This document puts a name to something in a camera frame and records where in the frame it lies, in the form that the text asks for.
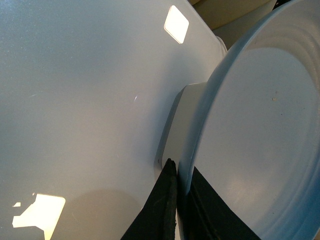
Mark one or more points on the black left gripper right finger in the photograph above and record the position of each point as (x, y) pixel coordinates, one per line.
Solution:
(209, 217)

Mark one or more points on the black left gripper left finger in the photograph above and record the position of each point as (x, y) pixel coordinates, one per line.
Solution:
(157, 218)

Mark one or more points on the beige chair right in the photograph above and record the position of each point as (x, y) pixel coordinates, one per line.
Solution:
(230, 19)

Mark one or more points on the white chrome toaster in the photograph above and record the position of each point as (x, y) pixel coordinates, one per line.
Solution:
(177, 126)

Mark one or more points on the white round plate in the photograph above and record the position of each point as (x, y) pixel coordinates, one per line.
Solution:
(255, 134)

